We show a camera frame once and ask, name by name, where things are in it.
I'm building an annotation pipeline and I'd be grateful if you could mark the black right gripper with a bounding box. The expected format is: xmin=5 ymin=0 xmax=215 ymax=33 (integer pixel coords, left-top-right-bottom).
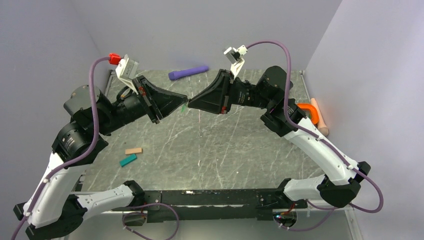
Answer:
xmin=188 ymin=68 xmax=273 ymax=114

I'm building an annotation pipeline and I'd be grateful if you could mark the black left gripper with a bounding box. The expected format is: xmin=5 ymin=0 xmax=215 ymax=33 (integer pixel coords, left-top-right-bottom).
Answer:
xmin=95 ymin=74 xmax=189 ymax=136

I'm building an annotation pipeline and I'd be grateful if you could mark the green key tag keyring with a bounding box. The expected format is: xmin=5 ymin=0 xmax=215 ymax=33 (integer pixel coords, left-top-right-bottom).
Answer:
xmin=181 ymin=103 xmax=188 ymax=113

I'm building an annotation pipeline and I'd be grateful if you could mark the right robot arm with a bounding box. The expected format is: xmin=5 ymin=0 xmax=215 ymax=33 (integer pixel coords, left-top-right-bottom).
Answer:
xmin=188 ymin=66 xmax=371 ymax=208

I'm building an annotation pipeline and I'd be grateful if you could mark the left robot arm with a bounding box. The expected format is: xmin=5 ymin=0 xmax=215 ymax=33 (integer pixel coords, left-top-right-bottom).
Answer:
xmin=13 ymin=76 xmax=188 ymax=240

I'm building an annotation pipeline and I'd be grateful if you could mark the purple flashlight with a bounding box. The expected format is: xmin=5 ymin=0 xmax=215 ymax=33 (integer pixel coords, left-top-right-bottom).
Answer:
xmin=168 ymin=65 xmax=209 ymax=81

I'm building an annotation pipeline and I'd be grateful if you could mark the tan wooden block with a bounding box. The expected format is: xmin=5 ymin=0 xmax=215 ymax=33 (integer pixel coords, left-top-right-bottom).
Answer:
xmin=125 ymin=147 xmax=143 ymax=155

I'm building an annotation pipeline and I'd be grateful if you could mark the teal wooden block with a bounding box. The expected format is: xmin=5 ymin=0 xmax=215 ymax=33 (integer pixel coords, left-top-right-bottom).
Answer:
xmin=119 ymin=153 xmax=137 ymax=167

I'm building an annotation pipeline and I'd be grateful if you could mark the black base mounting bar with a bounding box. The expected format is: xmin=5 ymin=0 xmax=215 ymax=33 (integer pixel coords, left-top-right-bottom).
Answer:
xmin=110 ymin=188 xmax=309 ymax=223

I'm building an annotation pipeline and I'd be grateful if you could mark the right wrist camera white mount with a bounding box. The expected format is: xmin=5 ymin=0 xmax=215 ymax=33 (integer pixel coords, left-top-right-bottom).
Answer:
xmin=223 ymin=45 xmax=248 ymax=79

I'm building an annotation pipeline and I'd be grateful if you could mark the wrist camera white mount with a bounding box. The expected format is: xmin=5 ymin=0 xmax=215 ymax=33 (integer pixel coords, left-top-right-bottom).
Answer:
xmin=223 ymin=45 xmax=248 ymax=79
xmin=108 ymin=53 xmax=139 ymax=95

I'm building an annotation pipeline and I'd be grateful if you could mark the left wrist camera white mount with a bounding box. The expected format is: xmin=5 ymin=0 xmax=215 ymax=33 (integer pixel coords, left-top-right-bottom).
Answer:
xmin=108 ymin=53 xmax=139 ymax=95

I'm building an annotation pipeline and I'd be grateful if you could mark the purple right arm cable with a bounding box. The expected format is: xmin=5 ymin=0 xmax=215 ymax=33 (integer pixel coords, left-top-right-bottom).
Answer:
xmin=246 ymin=40 xmax=384 ymax=214

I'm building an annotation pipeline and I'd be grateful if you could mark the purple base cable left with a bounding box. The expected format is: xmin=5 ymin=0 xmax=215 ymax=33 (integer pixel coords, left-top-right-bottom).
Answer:
xmin=121 ymin=202 xmax=180 ymax=240

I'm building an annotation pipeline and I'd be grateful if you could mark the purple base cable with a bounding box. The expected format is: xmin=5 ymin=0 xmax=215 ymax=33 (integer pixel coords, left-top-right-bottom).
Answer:
xmin=273 ymin=198 xmax=352 ymax=232
xmin=121 ymin=202 xmax=180 ymax=240

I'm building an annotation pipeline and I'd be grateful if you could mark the orange pink object at wall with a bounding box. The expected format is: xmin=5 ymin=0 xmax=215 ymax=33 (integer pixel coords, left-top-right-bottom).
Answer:
xmin=297 ymin=98 xmax=329 ymax=137

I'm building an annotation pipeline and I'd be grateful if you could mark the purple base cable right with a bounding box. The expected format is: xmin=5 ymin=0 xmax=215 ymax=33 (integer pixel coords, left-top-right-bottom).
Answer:
xmin=273 ymin=198 xmax=352 ymax=232

